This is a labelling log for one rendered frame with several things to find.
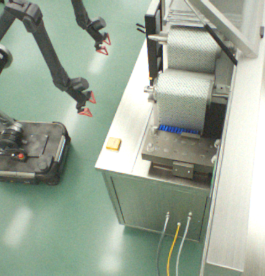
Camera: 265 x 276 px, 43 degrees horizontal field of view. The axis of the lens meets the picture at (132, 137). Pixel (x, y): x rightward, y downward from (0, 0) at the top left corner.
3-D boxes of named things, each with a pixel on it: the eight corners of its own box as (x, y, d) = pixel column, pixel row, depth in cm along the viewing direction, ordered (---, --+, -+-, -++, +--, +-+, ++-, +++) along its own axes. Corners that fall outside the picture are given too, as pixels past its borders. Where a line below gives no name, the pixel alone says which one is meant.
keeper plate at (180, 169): (173, 171, 174) (173, 160, 165) (193, 175, 172) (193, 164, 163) (172, 175, 173) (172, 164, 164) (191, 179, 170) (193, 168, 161)
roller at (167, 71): (166, 79, 184) (166, 63, 175) (214, 85, 178) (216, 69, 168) (161, 95, 178) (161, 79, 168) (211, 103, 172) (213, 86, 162)
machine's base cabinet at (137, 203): (183, 23, 390) (186, -54, 320) (241, 28, 374) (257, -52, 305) (119, 228, 254) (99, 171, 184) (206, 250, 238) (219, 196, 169)
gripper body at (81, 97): (90, 92, 183) (81, 83, 178) (86, 106, 177) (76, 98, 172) (81, 95, 186) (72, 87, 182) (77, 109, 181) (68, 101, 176)
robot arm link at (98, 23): (80, 14, 202) (77, 23, 197) (94, 5, 196) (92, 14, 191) (93, 29, 209) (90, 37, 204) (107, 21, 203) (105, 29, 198)
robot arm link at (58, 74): (26, 3, 142) (18, 18, 136) (39, 2, 141) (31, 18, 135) (60, 77, 177) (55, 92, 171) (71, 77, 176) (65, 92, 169)
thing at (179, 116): (158, 124, 179) (156, 101, 164) (203, 131, 173) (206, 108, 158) (158, 125, 179) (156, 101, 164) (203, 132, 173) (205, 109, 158)
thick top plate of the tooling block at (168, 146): (149, 135, 182) (148, 128, 177) (225, 148, 172) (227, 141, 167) (142, 159, 173) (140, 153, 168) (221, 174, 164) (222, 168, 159)
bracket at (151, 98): (151, 119, 197) (148, 81, 172) (162, 121, 195) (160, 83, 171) (149, 125, 194) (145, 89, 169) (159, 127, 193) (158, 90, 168)
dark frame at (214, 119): (163, 118, 196) (163, 95, 180) (221, 127, 188) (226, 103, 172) (160, 128, 192) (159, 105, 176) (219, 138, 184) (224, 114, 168)
